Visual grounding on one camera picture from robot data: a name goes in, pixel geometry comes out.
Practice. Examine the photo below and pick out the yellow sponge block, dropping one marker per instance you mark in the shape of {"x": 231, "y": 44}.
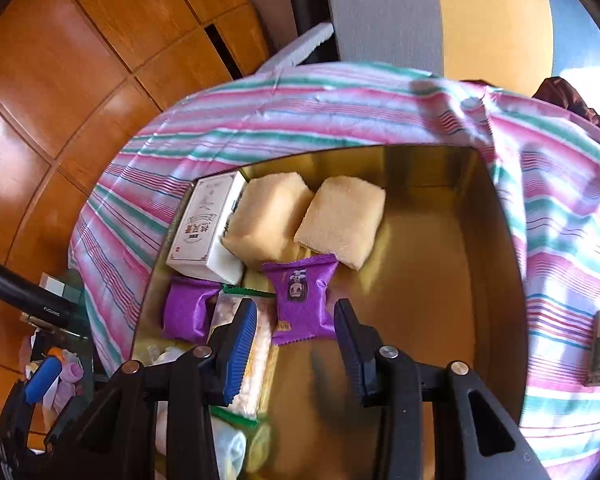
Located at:
{"x": 267, "y": 220}
{"x": 342, "y": 220}

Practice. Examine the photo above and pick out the striped bed sheet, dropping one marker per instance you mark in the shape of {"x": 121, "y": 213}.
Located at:
{"x": 330, "y": 110}

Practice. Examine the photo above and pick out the black cylindrical flashlight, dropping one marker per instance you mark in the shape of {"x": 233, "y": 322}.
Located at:
{"x": 30, "y": 292}

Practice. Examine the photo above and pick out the purple snack packet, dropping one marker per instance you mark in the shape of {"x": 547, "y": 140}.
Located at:
{"x": 187, "y": 310}
{"x": 300, "y": 295}

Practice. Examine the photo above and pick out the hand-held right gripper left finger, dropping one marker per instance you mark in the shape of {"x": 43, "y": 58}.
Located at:
{"x": 240, "y": 350}

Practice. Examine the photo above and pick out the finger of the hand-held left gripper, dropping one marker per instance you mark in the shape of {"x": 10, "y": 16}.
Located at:
{"x": 42, "y": 380}

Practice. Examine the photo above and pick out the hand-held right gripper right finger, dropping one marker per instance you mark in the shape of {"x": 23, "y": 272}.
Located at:
{"x": 352, "y": 355}

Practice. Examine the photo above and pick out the white and green snack packet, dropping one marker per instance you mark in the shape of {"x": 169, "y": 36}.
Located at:
{"x": 262, "y": 355}

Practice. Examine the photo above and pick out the white foam strip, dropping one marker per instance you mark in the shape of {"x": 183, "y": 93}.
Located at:
{"x": 300, "y": 47}

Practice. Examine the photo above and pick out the pale pink plastic item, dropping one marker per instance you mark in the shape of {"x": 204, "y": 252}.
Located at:
{"x": 70, "y": 374}

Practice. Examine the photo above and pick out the padded colour-block headboard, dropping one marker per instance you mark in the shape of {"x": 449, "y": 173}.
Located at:
{"x": 390, "y": 10}

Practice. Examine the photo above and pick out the plastic-wrapped white ball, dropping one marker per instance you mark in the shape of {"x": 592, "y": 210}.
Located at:
{"x": 227, "y": 447}

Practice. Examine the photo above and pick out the brown cloth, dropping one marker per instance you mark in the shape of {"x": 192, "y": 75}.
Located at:
{"x": 575, "y": 100}

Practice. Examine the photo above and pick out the gold-lined red box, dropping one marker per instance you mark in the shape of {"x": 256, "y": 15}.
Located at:
{"x": 420, "y": 285}

